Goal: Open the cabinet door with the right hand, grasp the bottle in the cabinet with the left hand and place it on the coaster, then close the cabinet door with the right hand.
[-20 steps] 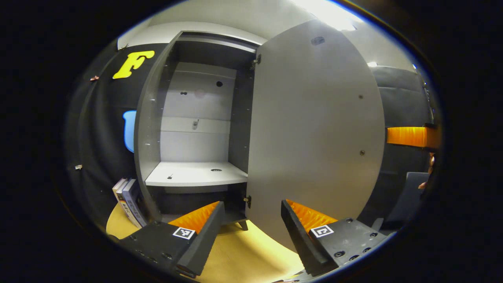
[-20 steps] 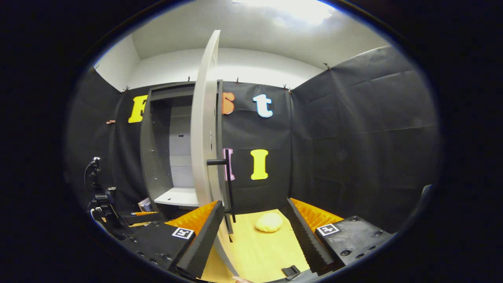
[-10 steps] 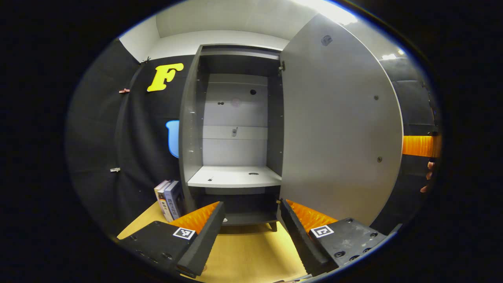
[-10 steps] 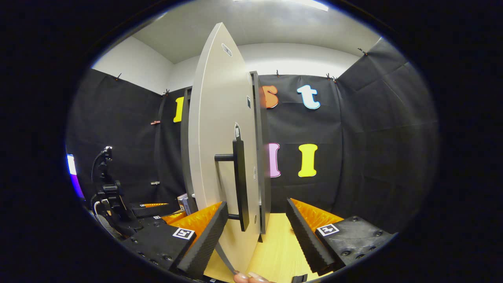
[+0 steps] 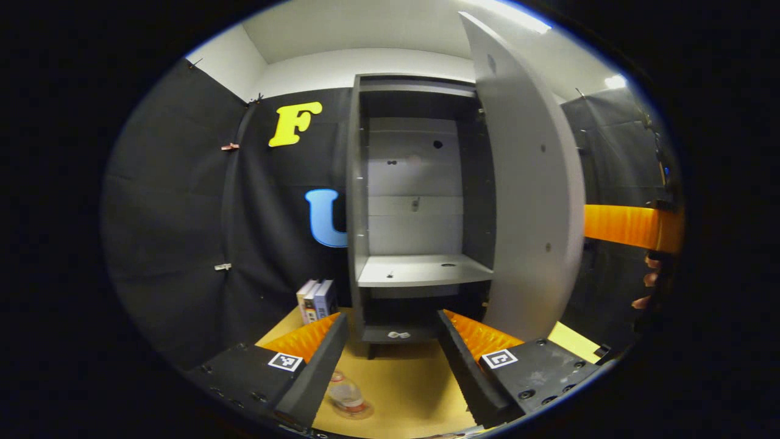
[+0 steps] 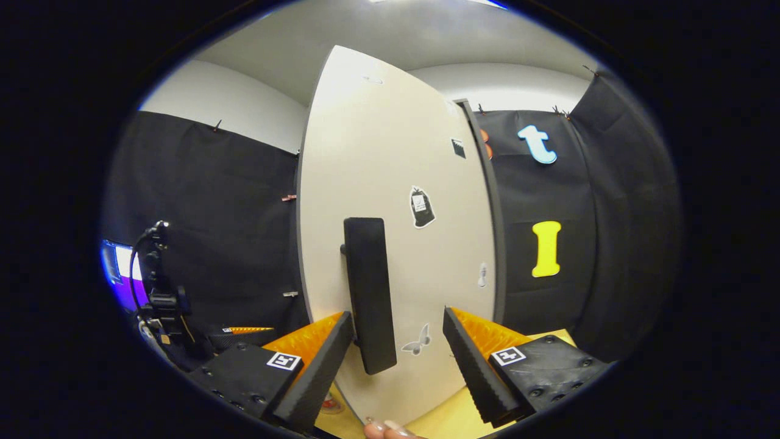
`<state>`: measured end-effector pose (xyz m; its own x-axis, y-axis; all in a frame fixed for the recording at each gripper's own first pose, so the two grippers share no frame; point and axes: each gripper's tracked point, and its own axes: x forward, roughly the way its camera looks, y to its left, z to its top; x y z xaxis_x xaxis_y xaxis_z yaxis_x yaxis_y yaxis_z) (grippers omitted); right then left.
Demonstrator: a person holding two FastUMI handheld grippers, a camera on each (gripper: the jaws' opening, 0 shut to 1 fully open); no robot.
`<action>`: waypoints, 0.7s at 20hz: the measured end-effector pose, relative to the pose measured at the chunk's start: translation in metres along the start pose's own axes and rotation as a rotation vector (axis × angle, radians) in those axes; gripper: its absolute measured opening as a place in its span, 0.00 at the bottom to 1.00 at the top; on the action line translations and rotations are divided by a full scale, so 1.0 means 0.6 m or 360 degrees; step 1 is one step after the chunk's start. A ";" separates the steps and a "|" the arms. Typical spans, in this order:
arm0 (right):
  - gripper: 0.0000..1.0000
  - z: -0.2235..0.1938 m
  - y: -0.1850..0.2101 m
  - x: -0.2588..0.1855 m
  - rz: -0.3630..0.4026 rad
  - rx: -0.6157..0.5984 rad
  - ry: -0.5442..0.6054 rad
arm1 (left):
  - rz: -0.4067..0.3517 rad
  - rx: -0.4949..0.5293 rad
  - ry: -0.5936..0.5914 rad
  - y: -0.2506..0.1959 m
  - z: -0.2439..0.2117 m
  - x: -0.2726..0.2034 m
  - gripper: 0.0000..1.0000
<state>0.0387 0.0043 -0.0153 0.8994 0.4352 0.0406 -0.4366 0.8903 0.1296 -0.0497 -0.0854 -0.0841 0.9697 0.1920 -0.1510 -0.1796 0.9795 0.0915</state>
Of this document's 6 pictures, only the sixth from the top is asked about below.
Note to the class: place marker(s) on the bright purple white screen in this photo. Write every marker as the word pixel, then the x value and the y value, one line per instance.
pixel 125 268

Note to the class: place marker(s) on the black backdrop cloth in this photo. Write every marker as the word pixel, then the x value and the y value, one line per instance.
pixel 231 201

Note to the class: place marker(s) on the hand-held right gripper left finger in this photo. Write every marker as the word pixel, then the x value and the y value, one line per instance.
pixel 317 372

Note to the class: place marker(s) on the beige cabinet door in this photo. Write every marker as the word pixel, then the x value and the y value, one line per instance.
pixel 378 152

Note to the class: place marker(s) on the ceiling light panel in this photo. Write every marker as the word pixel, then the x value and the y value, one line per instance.
pixel 487 3

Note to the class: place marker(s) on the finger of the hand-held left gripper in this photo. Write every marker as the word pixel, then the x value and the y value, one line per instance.
pixel 244 337

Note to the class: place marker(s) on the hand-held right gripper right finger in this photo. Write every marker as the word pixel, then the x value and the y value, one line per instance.
pixel 472 366

